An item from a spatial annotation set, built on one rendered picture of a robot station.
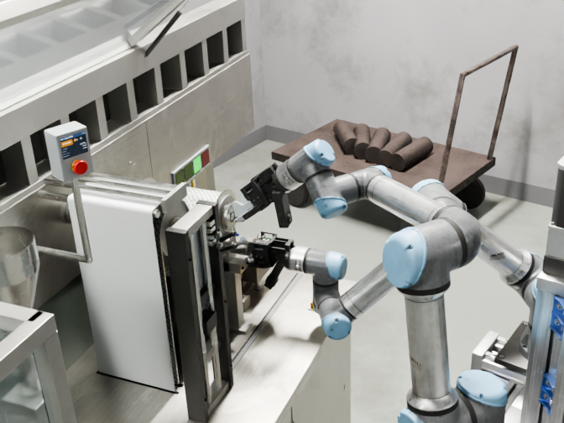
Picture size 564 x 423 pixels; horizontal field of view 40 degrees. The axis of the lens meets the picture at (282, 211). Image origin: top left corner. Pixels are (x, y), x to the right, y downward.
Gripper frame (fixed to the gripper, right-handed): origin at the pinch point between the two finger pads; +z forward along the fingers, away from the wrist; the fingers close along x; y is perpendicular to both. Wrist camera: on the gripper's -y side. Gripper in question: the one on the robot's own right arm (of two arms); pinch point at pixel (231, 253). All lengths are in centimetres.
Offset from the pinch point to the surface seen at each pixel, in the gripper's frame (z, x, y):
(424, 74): 13, -302, -38
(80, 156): -1, 61, 56
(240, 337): -8.4, 13.9, -18.9
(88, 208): 15, 41, 33
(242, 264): -9.2, 11.0, 4.1
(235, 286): -6.7, 11.3, -3.4
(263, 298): -6.5, -7.0, -18.9
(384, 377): -23, -90, -109
